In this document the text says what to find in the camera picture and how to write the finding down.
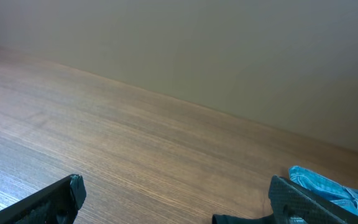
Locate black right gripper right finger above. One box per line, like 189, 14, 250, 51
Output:
268, 175, 358, 224

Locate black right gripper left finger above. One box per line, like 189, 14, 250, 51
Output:
0, 174, 86, 224

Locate light blue denim jeans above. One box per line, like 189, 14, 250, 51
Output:
288, 166, 358, 215

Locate black cloth under gripper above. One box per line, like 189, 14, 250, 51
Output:
211, 214, 276, 224

